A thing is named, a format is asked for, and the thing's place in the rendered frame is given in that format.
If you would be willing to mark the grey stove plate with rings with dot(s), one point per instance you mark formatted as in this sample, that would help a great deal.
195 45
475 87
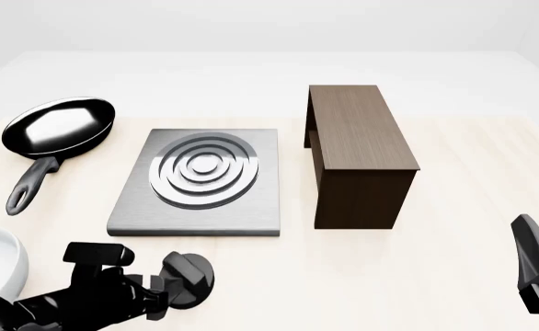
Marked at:
196 210

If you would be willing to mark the dark brown wooden cabinet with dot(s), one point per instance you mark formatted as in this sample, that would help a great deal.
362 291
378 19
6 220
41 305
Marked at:
361 138

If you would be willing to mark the black frying pan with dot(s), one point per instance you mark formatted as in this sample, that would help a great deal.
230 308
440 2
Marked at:
58 125

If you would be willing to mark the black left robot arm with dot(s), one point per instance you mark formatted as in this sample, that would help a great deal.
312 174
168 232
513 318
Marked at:
58 307

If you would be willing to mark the round black stove knob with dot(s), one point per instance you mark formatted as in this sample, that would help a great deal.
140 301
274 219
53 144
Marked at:
191 276

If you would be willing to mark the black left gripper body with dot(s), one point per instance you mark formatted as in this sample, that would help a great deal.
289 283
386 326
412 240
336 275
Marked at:
136 296

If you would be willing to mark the white bowl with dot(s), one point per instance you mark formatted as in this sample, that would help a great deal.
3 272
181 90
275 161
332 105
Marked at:
3 262

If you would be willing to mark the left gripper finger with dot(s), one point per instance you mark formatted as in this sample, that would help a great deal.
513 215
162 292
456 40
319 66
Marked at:
157 311
159 284

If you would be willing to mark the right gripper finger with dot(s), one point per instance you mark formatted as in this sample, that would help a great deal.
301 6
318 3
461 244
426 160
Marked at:
534 255

